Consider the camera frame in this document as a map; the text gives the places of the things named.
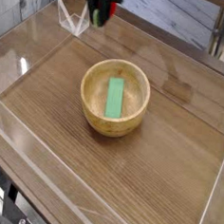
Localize black table leg bracket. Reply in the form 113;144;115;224
2;183;31;224

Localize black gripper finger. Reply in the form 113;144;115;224
87;0;99;27
99;0;110;27

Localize clear acrylic corner bracket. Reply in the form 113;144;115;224
57;0;90;37

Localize metal table leg frame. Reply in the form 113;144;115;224
207;9;224;59

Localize wooden bowl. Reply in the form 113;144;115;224
80;59;151;138

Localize green rectangular block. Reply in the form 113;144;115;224
104;78;125;119

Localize red plush fruit green leaves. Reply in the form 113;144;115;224
98;0;117;21

